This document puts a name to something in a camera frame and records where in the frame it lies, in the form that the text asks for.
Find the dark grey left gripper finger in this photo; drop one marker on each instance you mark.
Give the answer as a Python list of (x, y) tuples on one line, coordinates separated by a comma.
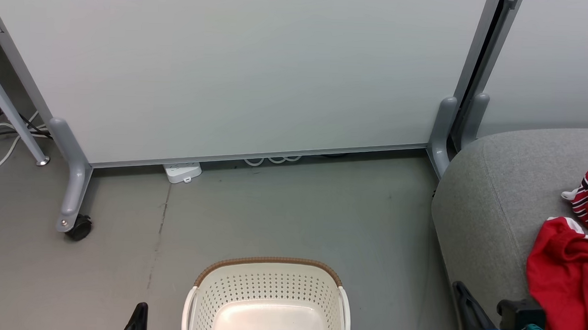
[(138, 324)]

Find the red garment with white trim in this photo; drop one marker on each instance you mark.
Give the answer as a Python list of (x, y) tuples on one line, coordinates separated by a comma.
[(567, 276)]

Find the cream perforated laundry basket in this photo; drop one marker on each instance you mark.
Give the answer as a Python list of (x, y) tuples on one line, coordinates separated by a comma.
[(269, 288)]

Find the grey fabric sofa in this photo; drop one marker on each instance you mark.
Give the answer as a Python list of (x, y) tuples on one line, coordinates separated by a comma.
[(491, 203)]

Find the black caster wheel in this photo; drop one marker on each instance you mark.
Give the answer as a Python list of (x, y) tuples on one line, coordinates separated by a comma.
[(80, 229)]

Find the grey partition foot with caster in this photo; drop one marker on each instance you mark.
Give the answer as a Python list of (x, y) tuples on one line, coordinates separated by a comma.
[(76, 185)]

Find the white power strip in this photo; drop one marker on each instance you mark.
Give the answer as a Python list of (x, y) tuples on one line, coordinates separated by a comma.
[(182, 171)]

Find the grey metal table leg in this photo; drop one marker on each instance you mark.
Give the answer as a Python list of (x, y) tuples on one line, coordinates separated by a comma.
[(8, 108)]

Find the narrow white partition panel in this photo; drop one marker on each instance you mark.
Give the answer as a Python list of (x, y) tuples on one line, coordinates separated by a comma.
[(556, 62)]

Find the large white partition panel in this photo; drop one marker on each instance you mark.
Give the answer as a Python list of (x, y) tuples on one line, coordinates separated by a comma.
[(238, 68)]

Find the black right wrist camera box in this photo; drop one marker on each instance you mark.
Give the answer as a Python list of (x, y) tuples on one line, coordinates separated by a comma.
[(518, 313)]

